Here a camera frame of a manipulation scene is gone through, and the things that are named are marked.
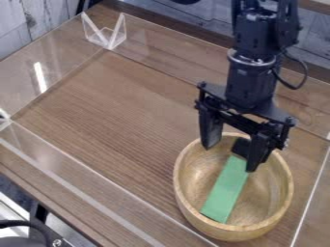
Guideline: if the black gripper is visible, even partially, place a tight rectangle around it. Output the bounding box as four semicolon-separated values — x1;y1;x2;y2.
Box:
196;49;296;173

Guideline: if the green foam stick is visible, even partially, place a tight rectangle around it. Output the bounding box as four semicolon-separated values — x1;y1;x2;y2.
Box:
201;155;249;224

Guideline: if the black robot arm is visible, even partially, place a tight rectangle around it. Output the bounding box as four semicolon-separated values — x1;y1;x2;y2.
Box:
197;0;301;172

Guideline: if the wooden bowl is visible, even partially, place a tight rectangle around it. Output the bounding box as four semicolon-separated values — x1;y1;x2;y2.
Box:
173;132;294;242

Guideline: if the small black square block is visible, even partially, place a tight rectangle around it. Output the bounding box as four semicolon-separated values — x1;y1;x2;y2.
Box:
233;137;250;158

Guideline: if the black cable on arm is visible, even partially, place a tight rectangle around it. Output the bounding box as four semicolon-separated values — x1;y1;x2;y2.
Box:
172;0;310;91

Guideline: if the clear acrylic corner bracket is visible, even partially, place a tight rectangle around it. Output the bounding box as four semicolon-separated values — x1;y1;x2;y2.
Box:
82;13;127;50

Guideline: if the clear acrylic front wall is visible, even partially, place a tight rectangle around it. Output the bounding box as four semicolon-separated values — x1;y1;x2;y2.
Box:
0;121;218;247

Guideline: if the black table leg bracket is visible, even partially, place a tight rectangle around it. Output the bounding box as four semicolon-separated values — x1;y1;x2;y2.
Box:
29;202;74;247

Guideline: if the black cable lower left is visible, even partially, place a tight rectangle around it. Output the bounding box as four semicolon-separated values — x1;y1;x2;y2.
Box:
0;219;55;240

